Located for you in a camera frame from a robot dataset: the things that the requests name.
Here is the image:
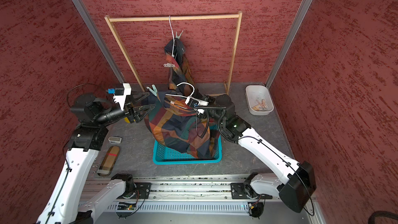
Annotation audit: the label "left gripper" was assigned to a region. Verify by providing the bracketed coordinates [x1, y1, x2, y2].
[95, 89, 155, 125]

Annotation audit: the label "green clothespin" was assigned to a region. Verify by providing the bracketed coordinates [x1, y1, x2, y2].
[146, 85, 158, 97]

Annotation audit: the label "plaid shirt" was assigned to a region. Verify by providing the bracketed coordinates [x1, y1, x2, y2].
[143, 91, 219, 159]
[164, 38, 199, 97]

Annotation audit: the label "white wire hanger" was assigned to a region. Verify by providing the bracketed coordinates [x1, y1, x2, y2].
[165, 82, 198, 99]
[169, 16, 175, 58]

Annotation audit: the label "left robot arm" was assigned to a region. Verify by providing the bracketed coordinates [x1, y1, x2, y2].
[37, 92, 155, 224]

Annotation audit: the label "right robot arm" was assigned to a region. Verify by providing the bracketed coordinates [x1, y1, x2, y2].
[204, 94, 317, 213]

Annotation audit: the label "grey clothespin on left hanger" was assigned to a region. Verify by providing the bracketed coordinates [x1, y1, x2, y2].
[175, 31, 183, 39]

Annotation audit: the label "clothespins in tray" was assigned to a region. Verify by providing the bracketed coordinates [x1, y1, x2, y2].
[252, 99, 268, 112]

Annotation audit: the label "small white box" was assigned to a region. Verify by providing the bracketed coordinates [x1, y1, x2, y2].
[108, 136, 122, 144]

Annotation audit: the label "white clothespin on left shirt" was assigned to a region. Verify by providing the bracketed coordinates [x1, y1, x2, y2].
[163, 63, 175, 68]

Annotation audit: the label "teal plastic basket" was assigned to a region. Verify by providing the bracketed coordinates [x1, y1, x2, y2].
[153, 136, 222, 165]

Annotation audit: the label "wooden clothes rack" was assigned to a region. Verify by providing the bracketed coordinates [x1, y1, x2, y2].
[104, 10, 243, 94]

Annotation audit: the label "white plastic tray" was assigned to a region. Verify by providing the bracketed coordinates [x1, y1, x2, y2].
[245, 85, 274, 116]

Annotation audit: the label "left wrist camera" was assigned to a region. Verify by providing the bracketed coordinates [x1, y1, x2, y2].
[106, 83, 132, 109]

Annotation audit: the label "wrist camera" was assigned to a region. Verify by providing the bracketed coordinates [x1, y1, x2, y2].
[185, 96, 209, 109]
[106, 83, 132, 109]

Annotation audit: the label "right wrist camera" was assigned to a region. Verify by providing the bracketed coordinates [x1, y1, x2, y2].
[185, 96, 209, 109]

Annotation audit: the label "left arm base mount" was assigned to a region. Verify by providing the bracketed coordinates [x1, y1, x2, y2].
[117, 182, 152, 200]

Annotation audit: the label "aluminium rail frame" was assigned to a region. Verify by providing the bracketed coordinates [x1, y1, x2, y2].
[78, 173, 317, 218]

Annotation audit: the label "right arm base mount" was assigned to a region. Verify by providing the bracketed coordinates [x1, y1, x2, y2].
[230, 183, 261, 200]

